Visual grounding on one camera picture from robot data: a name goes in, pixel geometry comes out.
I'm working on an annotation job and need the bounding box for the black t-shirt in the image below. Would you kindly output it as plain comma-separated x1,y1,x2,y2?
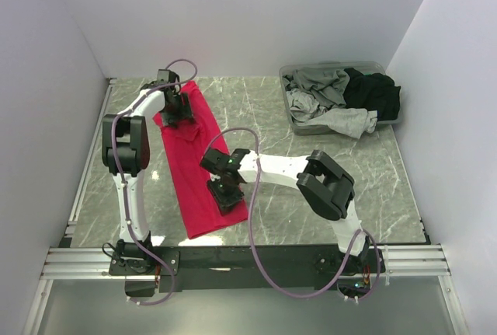
343,68,401,121

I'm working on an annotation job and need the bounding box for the light grey t-shirt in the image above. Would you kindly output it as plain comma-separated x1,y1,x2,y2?
286,89,378,139

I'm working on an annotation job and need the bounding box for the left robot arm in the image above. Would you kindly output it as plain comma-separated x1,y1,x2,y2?
102,68,194,274

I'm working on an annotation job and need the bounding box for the aluminium rail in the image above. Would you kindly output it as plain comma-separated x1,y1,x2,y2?
41,244,450,280

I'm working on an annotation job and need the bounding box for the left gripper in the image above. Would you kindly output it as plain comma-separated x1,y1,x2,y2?
160,92,194,129

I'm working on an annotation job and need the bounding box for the grey plastic bin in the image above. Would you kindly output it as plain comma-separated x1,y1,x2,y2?
279,61,401,139

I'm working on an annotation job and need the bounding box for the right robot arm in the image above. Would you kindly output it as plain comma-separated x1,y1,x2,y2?
200,148,370,272

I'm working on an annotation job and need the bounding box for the red t-shirt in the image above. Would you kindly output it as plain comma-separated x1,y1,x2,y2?
153,82,248,239

